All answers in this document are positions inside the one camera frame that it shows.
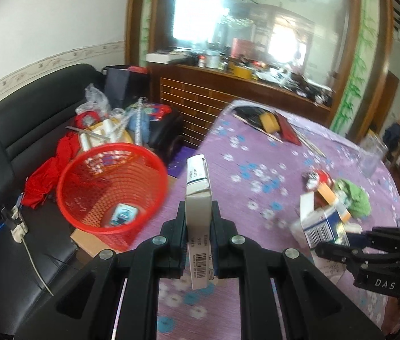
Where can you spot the black shopping bag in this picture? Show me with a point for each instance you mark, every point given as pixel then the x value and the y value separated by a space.
pixel 122 85

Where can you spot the wooden chopsticks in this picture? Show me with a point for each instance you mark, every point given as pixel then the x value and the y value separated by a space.
pixel 256 127
pixel 309 143

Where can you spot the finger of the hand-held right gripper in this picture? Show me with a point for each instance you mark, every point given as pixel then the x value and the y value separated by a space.
pixel 338 253
pixel 380 239

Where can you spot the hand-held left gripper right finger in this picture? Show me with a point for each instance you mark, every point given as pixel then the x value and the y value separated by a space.
pixel 221 248

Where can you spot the silver tin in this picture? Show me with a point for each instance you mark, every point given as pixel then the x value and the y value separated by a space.
pixel 212 60

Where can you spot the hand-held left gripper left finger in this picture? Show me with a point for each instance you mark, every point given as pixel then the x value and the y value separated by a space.
pixel 177 241

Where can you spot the purple bag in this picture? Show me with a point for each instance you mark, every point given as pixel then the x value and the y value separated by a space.
pixel 178 163

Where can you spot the black leather sofa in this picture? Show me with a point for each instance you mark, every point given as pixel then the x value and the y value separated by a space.
pixel 8 156

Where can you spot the blue white carton box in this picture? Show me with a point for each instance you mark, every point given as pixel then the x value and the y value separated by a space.
pixel 322 226

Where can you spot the white flat box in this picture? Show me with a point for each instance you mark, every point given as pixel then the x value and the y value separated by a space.
pixel 161 57

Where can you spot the white power strip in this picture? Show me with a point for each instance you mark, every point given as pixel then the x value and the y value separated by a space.
pixel 17 228

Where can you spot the paper receipt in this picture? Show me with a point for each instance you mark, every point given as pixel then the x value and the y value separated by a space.
pixel 331 271

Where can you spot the dark flat item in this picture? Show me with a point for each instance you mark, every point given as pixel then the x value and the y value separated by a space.
pixel 247 112

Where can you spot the orange box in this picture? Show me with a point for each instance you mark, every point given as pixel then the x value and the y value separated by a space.
pixel 327 193

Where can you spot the red white crumpled packet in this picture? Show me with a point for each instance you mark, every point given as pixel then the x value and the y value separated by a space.
pixel 318 177

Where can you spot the red mesh basket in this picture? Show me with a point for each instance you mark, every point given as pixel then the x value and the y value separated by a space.
pixel 79 202

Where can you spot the red tape case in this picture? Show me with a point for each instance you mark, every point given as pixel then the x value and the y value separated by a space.
pixel 85 118

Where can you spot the small blue printed box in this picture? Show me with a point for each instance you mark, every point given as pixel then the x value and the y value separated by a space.
pixel 124 214

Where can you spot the red blue printed bag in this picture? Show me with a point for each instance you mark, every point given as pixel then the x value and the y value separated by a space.
pixel 157 110

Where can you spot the yellow tape box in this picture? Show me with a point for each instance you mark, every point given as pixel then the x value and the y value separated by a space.
pixel 244 72

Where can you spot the wood framed mirror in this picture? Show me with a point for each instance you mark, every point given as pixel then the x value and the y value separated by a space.
pixel 256 14

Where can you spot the red cloth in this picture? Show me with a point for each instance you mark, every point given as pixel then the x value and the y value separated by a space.
pixel 44 177

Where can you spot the green fluffy cloth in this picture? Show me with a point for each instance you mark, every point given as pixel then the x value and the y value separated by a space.
pixel 357 196

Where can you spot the purple floral tablecloth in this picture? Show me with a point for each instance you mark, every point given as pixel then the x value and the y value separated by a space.
pixel 249 148

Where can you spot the yellow round tub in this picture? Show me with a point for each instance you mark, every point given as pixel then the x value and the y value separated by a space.
pixel 125 136

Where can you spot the blue cloth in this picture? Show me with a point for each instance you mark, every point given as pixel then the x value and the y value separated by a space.
pixel 143 124

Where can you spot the clear glass pitcher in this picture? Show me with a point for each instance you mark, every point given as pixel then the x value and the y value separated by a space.
pixel 371 156

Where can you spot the clear plastic bag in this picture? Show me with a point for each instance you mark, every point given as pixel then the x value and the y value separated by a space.
pixel 95 99

